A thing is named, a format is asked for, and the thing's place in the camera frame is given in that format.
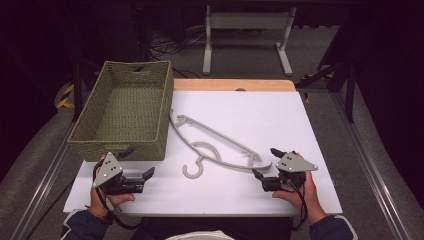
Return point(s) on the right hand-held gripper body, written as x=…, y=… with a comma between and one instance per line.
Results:
x=293, y=164

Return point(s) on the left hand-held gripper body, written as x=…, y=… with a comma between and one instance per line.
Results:
x=110, y=170

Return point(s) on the grey plastic clothes hanger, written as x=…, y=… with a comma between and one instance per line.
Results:
x=192, y=175

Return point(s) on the green woven basket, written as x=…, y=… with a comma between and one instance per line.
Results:
x=133, y=106

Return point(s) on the person's left hand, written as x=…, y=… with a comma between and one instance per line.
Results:
x=115, y=199

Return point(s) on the person's right hand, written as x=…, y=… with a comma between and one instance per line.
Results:
x=312, y=200

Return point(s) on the white table board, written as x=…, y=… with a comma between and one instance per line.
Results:
x=233, y=110

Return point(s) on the yellow black hazard tape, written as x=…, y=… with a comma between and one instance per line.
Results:
x=66, y=100

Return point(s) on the black metal stand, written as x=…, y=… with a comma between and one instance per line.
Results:
x=349, y=90

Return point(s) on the metal floor rail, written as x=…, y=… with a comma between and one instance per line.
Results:
x=373, y=166
x=46, y=180

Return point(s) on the white metal desk frame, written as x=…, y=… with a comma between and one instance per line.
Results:
x=207, y=50

